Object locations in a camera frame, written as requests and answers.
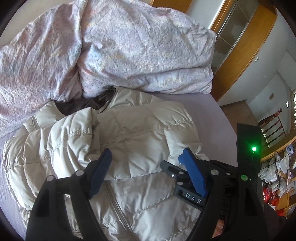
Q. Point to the beige puffer jacket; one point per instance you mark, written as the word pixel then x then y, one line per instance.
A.
pixel 136 200

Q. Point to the dark wooden chair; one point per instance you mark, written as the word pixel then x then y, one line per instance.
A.
pixel 272 130

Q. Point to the wooden wardrobe with glass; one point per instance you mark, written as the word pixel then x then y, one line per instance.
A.
pixel 248 45

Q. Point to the person's right hand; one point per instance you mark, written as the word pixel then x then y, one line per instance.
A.
pixel 219 228

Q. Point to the lilac bed sheet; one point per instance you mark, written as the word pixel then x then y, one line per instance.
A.
pixel 217 137

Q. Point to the pink floral duvet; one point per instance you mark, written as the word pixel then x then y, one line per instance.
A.
pixel 82 48

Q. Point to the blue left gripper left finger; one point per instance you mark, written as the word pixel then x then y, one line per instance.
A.
pixel 49 219

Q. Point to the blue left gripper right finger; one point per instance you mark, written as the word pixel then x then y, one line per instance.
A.
pixel 208 190

